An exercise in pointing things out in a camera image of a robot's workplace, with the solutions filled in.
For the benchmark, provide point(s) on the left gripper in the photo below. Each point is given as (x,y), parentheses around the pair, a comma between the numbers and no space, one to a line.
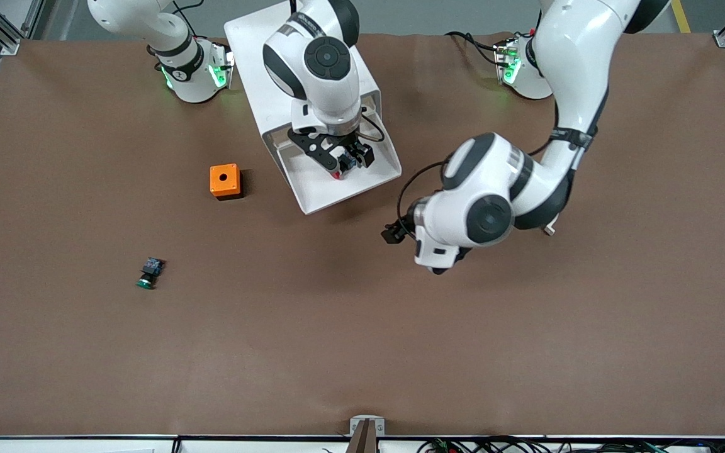
(402,228)

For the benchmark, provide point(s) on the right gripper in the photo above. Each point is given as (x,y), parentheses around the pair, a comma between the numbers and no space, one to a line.
(349,146)

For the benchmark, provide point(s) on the red push button switch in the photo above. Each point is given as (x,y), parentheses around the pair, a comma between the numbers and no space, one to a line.
(337,174)

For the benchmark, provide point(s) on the white plastic drawer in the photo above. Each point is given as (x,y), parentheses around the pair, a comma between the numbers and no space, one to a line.
(325,195)

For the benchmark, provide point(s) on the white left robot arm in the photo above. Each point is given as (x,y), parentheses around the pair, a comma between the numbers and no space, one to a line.
(576,63)

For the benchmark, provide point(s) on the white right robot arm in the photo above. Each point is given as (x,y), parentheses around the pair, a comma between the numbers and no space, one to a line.
(325,94)

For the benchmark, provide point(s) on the white drawer cabinet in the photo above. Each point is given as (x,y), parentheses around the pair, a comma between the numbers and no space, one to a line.
(255,69)

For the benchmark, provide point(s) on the brown table mat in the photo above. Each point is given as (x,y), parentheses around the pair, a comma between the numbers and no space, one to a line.
(362,327)

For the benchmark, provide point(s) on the orange button enclosure box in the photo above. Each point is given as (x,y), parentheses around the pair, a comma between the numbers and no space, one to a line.
(224,179)

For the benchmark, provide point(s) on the white curved plastic bracket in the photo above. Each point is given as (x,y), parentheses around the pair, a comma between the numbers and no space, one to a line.
(549,229)

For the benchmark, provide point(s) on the grey metal edge bracket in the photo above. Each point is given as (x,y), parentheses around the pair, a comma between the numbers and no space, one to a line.
(367,421)

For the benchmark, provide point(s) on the green push button switch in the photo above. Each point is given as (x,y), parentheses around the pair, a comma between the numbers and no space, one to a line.
(148,274)

